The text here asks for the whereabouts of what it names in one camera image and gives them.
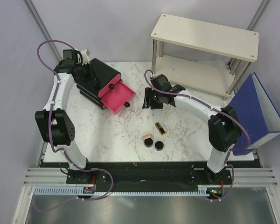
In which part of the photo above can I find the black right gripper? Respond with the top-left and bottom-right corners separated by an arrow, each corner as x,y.
142,88 -> 163,110

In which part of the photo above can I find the black drawer organizer cabinet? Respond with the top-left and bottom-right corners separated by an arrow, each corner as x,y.
73,58 -> 121,109

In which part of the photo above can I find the black round compact jar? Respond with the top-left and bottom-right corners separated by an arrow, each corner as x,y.
144,138 -> 154,147
154,141 -> 164,151

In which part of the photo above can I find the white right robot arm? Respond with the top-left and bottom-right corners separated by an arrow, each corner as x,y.
142,72 -> 244,184

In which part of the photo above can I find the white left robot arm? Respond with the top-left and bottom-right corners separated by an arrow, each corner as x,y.
35,67 -> 93,183

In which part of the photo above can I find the gold black lipstick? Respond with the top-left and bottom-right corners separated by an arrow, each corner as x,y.
155,122 -> 166,136

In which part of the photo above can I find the beige two-tier shelf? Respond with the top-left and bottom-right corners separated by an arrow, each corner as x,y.
151,14 -> 259,100

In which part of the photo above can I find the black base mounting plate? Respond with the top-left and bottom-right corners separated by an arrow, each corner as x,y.
66,161 -> 232,186

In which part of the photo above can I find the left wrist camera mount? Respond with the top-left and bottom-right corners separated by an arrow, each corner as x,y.
75,49 -> 90,65

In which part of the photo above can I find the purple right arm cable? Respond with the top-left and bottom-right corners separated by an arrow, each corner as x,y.
144,69 -> 252,203

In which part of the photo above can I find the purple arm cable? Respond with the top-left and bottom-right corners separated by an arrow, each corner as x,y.
36,40 -> 114,203
144,69 -> 252,203

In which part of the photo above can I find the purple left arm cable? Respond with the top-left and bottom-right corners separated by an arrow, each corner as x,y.
36,40 -> 114,203

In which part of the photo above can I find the blue ring binder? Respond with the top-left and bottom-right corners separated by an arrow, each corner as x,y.
229,73 -> 280,156

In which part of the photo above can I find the white slotted cable duct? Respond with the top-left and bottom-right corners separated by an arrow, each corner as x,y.
34,186 -> 222,196

